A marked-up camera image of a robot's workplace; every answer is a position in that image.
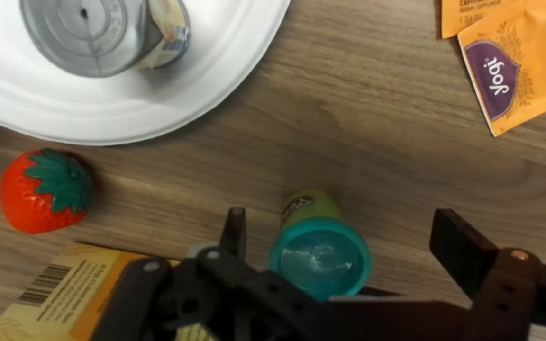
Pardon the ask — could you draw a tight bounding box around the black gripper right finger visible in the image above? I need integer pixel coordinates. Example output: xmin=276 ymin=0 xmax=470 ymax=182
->
xmin=428 ymin=209 xmax=498 ymax=300

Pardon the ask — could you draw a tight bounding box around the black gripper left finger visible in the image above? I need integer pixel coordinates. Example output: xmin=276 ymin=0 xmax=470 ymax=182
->
xmin=219 ymin=207 xmax=246 ymax=258

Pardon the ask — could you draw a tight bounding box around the teal lid play-doh tub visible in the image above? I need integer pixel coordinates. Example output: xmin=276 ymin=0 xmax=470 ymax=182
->
xmin=269 ymin=190 xmax=371 ymax=302

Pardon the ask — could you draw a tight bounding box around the red strawberry plush toy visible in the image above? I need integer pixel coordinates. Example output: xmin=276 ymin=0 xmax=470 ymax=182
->
xmin=0 ymin=148 xmax=92 ymax=235

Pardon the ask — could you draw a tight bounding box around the yellow label tin can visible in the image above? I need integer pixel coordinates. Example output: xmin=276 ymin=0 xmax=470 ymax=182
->
xmin=18 ymin=0 xmax=191 ymax=78

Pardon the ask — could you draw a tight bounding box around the white round plate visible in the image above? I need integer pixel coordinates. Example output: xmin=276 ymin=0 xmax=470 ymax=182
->
xmin=0 ymin=0 xmax=291 ymax=146

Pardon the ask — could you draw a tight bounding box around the open yellow cardboard box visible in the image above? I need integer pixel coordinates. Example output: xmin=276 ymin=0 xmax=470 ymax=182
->
xmin=0 ymin=243 xmax=214 ymax=341

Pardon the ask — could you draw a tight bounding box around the right orange tea packet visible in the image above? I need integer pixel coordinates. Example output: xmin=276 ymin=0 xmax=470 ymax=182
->
xmin=456 ymin=0 xmax=546 ymax=137

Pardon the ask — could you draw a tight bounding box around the orange tea packet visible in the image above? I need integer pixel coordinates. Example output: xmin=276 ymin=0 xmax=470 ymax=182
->
xmin=456 ymin=0 xmax=546 ymax=137
xmin=439 ymin=0 xmax=515 ymax=38

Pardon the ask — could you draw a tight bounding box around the left orange tea packet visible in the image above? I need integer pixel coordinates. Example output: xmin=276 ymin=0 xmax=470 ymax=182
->
xmin=439 ymin=0 xmax=515 ymax=38

